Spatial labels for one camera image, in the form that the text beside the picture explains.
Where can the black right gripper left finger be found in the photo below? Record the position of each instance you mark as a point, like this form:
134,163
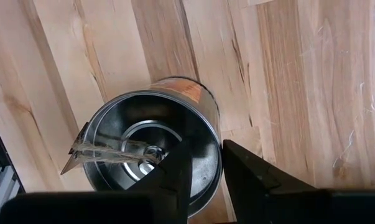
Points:
174,186

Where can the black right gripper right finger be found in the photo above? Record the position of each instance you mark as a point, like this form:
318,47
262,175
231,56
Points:
252,193

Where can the silver aluminium bracket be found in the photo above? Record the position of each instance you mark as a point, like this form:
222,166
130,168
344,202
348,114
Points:
0,186

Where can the silver metal candle tin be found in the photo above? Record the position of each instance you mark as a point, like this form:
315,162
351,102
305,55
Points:
162,109

